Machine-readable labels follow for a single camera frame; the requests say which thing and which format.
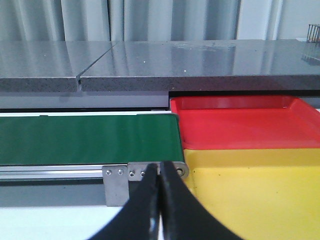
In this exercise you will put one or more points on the grey stone counter slab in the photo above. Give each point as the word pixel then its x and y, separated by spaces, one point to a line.
pixel 47 66
pixel 211 65

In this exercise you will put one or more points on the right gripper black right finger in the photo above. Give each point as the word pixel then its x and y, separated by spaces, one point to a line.
pixel 183 216

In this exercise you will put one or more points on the yellow plastic tray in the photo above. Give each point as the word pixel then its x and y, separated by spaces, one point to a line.
pixel 260 194

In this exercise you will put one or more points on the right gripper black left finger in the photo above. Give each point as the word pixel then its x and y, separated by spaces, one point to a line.
pixel 139 218

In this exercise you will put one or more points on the green conveyor belt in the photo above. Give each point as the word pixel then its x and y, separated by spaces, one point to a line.
pixel 89 139

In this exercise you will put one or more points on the grey stone counter slab left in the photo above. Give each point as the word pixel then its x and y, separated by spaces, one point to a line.
pixel 47 66

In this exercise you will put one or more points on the red plastic tray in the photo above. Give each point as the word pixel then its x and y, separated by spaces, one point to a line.
pixel 246 122

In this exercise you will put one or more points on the grey stone counter slab right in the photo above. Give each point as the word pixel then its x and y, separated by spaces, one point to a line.
pixel 211 65

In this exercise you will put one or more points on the grey curtain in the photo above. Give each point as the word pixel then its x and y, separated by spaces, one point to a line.
pixel 156 20

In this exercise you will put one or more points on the steel conveyor support bracket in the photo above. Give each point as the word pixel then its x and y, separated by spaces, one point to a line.
pixel 116 184

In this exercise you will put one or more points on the metal wire rack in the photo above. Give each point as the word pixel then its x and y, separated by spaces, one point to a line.
pixel 313 33

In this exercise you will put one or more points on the aluminium conveyor frame rail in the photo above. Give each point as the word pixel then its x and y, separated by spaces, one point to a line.
pixel 135 172

